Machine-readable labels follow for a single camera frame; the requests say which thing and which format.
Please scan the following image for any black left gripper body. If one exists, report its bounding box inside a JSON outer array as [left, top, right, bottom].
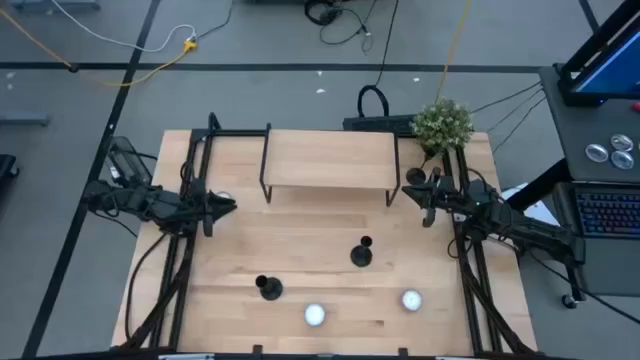
[[197, 191, 219, 238]]

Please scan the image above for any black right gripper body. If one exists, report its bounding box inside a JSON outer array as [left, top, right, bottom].
[[422, 167, 454, 229]]

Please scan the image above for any green potted plant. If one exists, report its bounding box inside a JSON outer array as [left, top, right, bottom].
[[410, 98, 475, 156]]

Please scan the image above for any black power strip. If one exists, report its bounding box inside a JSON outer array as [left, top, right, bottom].
[[342, 114, 417, 137]]

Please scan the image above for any wooden shelf with black legs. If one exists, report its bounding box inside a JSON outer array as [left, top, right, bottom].
[[258, 123, 402, 208]]

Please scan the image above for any black control box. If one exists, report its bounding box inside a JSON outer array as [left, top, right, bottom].
[[104, 135, 153, 187]]

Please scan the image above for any white paper sheet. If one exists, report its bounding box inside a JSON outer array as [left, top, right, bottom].
[[502, 183, 561, 226]]

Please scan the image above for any dark grey side table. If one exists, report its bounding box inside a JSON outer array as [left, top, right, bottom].
[[538, 63, 640, 184]]

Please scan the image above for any silver tin lid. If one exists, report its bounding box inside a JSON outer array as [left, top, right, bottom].
[[610, 133, 635, 153], [584, 143, 610, 164], [611, 150, 636, 171]]

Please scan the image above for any backlit keyboard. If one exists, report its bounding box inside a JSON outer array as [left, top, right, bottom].
[[573, 188, 640, 239]]

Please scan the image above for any grey keyboard tray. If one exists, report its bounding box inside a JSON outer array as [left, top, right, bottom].
[[552, 180, 640, 297]]

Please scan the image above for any black object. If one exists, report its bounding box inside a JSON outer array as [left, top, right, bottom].
[[0, 153, 20, 179]]

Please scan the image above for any grey stand foot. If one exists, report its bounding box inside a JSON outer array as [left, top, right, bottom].
[[0, 112, 51, 127], [9, 0, 101, 12]]

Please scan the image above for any computer monitor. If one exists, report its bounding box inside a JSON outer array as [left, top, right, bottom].
[[557, 0, 640, 107]]

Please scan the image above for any black aluminium frame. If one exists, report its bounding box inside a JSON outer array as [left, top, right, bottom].
[[112, 112, 539, 360]]

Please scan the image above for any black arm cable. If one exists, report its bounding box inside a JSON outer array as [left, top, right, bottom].
[[123, 230, 171, 344]]

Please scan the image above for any black looped cable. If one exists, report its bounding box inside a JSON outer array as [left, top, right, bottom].
[[356, 0, 401, 120]]

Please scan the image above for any thin black cable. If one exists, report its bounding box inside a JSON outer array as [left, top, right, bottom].
[[472, 81, 545, 115], [486, 87, 545, 133], [194, 0, 235, 41], [491, 96, 547, 152]]

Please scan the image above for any yellow extension cable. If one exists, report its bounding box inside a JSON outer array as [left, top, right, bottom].
[[0, 7, 199, 87]]

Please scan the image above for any white cable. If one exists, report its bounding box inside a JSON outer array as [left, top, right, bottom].
[[49, 0, 197, 54]]

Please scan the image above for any coiled black cable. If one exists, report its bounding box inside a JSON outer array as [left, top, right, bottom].
[[303, 0, 375, 54]]

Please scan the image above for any black floor cable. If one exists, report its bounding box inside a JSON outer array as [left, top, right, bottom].
[[527, 249, 640, 326]]

